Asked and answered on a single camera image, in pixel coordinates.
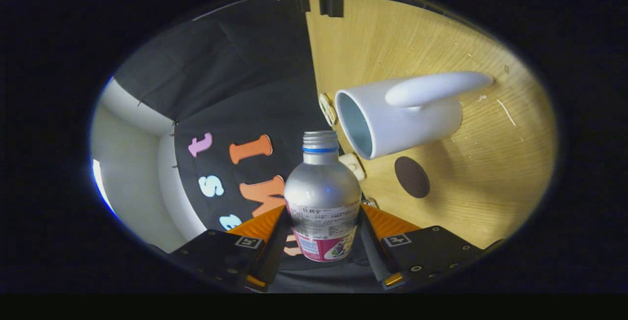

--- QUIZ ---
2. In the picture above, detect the white cup with handle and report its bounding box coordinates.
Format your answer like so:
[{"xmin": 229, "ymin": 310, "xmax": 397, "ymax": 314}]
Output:
[{"xmin": 335, "ymin": 71, "xmax": 495, "ymax": 160}]

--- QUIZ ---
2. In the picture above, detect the black backdrop cloth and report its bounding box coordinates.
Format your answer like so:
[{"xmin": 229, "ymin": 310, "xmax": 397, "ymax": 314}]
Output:
[{"xmin": 114, "ymin": 0, "xmax": 373, "ymax": 271}]

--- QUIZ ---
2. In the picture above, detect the small white tray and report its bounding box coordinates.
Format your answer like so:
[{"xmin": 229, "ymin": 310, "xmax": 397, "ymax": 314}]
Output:
[{"xmin": 318, "ymin": 93, "xmax": 338, "ymax": 127}]

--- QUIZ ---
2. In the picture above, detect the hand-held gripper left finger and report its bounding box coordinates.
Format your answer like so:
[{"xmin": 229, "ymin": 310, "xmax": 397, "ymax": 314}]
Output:
[{"xmin": 169, "ymin": 205, "xmax": 291, "ymax": 293}]

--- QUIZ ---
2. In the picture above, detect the silver bottle with pink label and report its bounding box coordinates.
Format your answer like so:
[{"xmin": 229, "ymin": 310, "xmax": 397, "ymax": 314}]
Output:
[{"xmin": 284, "ymin": 130, "xmax": 363, "ymax": 263}]

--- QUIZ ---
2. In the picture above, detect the wooden table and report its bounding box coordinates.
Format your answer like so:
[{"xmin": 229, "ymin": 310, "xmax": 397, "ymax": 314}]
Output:
[{"xmin": 305, "ymin": 0, "xmax": 559, "ymax": 250}]

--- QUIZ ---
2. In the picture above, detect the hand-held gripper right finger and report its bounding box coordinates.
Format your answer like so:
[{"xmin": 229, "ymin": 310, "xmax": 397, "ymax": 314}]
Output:
[{"xmin": 357, "ymin": 203, "xmax": 491, "ymax": 293}]

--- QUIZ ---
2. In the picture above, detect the white toaster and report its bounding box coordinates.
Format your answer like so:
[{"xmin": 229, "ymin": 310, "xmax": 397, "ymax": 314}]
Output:
[{"xmin": 339, "ymin": 152, "xmax": 366, "ymax": 182}]

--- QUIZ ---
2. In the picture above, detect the dark brown round coaster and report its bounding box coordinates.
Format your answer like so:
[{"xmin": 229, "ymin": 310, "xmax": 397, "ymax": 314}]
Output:
[{"xmin": 394, "ymin": 156, "xmax": 431, "ymax": 199}]

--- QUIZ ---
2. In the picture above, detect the ceiling light panel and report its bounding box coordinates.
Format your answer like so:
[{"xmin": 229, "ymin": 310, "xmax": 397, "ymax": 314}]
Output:
[{"xmin": 92, "ymin": 159, "xmax": 116, "ymax": 215}]

